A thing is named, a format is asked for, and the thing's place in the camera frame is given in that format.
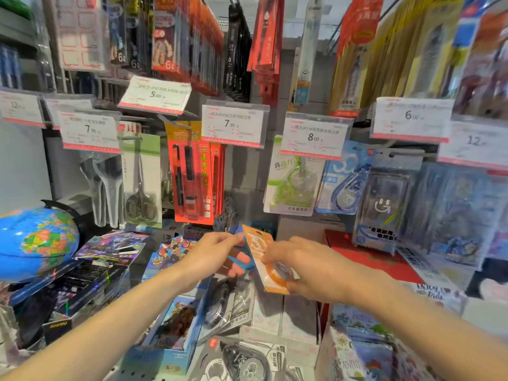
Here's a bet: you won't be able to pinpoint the person's left hand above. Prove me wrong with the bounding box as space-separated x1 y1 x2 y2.
176 232 253 295

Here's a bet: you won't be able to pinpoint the person's right hand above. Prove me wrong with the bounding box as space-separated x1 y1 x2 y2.
261 235 359 304

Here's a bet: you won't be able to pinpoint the orange correction tape pack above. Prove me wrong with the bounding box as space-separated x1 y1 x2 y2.
241 224 296 295

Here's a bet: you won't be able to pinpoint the blue correction tape package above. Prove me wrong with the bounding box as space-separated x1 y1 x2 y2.
315 140 376 215

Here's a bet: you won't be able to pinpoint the green correction tape package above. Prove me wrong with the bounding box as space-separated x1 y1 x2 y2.
264 135 326 217

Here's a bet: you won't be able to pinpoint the pile of correction tape packages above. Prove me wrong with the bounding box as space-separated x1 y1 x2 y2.
186 273 310 381

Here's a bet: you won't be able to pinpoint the person's left forearm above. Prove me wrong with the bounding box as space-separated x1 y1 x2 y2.
0 269 199 381

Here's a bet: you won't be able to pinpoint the person's right forearm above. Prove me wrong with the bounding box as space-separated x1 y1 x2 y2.
345 269 508 381

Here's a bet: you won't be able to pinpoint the blue cartoon card display box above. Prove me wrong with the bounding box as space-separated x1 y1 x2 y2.
115 293 207 377

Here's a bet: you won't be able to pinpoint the orange pen set packages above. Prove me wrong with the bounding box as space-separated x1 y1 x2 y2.
165 121 226 226

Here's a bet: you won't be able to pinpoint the white cardboard box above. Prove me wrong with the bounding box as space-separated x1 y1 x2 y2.
276 216 346 244

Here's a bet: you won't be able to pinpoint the white pastel print box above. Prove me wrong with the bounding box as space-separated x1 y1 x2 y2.
242 291 322 353

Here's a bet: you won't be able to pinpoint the cartoon sticker sheet packs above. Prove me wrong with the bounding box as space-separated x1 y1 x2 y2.
213 193 241 234

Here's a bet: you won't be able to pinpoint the red cardboard box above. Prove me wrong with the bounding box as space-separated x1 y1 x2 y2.
319 229 425 334

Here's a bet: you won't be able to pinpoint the stack of blue striped packets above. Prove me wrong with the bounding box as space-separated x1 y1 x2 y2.
238 220 278 239

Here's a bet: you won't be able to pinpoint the clear blister compass package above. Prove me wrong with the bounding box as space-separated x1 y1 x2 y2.
352 148 425 255

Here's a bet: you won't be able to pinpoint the scissors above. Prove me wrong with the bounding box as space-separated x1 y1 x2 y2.
119 132 164 229

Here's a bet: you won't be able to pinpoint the clear packs of grey scissors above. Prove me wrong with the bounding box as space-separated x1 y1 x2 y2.
79 154 124 229

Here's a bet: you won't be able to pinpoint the black holographic card box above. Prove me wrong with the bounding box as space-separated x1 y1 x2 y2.
0 230 151 353

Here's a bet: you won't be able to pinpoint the white price tag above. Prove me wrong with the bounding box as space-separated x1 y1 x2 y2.
117 75 193 115
0 89 47 128
42 95 96 130
201 101 270 149
369 97 456 144
437 114 508 171
57 108 122 155
280 112 354 161

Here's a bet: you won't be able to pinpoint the row of blue stationery packs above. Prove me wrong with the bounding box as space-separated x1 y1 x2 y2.
401 162 508 270

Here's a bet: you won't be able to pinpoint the blue globe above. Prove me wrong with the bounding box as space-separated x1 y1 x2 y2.
0 206 80 284

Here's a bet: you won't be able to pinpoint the pink heart figure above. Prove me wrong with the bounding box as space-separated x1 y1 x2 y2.
478 279 508 302

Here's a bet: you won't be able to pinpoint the white red label sticker packs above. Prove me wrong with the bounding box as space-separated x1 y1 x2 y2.
53 0 108 72

